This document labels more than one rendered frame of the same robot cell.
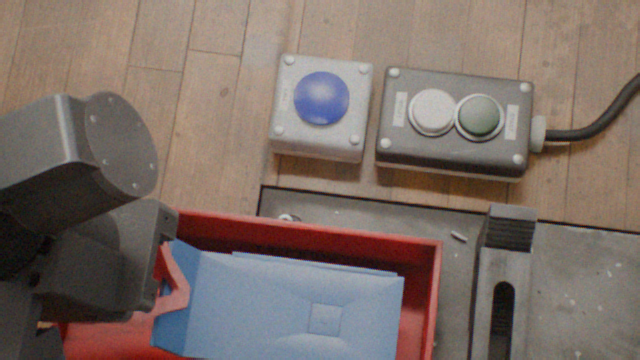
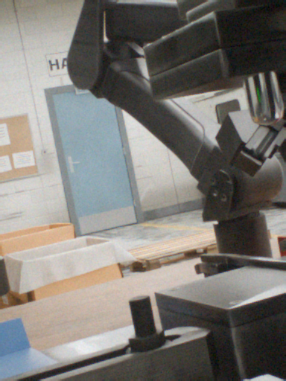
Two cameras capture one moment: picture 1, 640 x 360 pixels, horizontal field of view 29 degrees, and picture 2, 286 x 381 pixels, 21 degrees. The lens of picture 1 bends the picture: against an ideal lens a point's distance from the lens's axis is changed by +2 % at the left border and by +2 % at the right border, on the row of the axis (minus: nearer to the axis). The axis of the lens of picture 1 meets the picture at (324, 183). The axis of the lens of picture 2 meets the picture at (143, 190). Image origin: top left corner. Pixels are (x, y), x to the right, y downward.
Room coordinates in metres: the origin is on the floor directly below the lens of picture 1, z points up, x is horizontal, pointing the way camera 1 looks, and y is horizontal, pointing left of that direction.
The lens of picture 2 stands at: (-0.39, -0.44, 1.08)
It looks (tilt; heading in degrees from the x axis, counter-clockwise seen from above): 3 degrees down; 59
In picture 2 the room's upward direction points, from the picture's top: 11 degrees counter-clockwise
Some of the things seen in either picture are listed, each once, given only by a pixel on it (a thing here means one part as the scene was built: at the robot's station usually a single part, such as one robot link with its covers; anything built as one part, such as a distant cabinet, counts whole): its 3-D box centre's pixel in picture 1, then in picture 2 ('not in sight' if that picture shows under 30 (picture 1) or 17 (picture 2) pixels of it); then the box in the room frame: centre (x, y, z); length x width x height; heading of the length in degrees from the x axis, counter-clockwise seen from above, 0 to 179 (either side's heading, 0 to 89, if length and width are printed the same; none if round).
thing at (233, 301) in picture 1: (280, 310); not in sight; (0.18, 0.03, 0.96); 0.15 x 0.07 x 0.03; 81
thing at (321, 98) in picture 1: (321, 101); not in sight; (0.33, 0.00, 0.93); 0.04 x 0.04 x 0.02
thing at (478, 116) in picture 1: (477, 119); not in sight; (0.32, -0.11, 0.93); 0.03 x 0.03 x 0.02
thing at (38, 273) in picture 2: not in sight; (68, 292); (1.36, 3.40, 0.40); 0.66 x 0.62 x 0.50; 78
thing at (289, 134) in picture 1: (322, 114); not in sight; (0.33, 0.00, 0.90); 0.07 x 0.07 x 0.06; 81
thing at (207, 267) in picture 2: not in sight; (229, 267); (-0.05, 0.02, 0.98); 0.07 x 0.02 x 0.01; 81
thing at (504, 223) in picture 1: (501, 272); not in sight; (0.20, -0.11, 0.95); 0.06 x 0.03 x 0.09; 171
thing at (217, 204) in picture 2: not in sight; (241, 191); (0.18, 0.29, 1.00); 0.09 x 0.06 x 0.06; 11
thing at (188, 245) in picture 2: not in sight; (189, 248); (3.69, 5.66, 0.07); 1.20 x 1.00 x 0.14; 169
